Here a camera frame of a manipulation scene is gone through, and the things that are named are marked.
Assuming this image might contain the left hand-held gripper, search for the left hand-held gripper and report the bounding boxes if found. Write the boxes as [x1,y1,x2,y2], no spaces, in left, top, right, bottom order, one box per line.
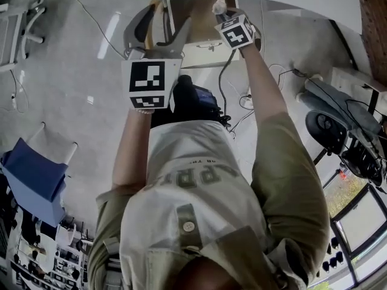
[120,2,193,111]

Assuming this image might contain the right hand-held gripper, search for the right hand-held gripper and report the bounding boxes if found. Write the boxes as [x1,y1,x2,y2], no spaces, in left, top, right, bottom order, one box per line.
[213,7,261,51]

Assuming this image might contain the paper item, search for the paper item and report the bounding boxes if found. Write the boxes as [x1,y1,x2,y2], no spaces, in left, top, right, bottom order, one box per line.
[211,0,228,15]

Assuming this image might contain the white wooden drawer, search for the white wooden drawer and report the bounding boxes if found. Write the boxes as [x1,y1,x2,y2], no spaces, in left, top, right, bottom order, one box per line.
[166,0,240,69]

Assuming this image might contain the person's right forearm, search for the person's right forearm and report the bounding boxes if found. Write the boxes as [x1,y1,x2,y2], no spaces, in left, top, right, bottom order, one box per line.
[240,47,288,128]

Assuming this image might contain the person's left forearm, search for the person's left forearm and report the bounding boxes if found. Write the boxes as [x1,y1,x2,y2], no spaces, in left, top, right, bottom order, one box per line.
[111,109,152,194]

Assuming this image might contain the person's black trousers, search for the person's black trousers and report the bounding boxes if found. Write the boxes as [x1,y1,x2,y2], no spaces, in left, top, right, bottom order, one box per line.
[150,74,225,130]

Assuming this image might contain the black device with blue screen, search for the black device with blue screen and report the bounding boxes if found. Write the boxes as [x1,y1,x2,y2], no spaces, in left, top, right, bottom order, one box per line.
[192,83,218,107]

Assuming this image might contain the white rolling chair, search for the white rolling chair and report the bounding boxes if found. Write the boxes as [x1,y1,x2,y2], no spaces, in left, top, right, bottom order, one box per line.
[0,0,47,73]

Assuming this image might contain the white side desk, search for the white side desk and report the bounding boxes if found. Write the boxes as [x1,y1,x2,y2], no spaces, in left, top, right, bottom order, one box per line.
[330,66,387,94]

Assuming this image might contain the red brick pillar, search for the red brick pillar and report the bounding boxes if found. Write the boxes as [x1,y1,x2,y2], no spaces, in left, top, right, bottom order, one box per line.
[354,0,387,85]

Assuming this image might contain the grey office chair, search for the grey office chair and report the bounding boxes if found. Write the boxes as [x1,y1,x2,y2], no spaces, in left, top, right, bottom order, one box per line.
[303,76,387,187]

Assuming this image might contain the person's white olive shirt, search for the person's white olive shirt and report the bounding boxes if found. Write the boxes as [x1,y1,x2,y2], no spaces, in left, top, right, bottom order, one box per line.
[86,110,331,290]

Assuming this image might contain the blue fabric chair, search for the blue fabric chair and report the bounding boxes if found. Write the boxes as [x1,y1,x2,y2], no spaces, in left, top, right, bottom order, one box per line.
[0,121,79,228]

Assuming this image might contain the cluttered background shelves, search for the cluttered background shelves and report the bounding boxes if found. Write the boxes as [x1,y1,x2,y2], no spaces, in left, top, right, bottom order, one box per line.
[0,173,95,290]

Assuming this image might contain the black framed window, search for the black framed window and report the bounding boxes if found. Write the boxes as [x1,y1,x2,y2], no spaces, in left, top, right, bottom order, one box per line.
[328,184,387,285]

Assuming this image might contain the thin black floor cable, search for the thin black floor cable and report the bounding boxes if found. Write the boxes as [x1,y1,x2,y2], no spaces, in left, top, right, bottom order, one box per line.
[64,0,126,59]

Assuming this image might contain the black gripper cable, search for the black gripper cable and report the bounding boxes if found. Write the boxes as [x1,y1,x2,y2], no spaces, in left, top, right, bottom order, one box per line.
[218,49,240,118]

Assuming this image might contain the black coiled cable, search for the black coiled cable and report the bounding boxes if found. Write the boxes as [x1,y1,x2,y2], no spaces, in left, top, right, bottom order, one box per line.
[211,105,233,134]

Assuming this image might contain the small white plug with cable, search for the small white plug with cable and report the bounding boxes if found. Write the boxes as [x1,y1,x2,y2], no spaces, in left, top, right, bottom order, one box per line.
[0,69,30,114]

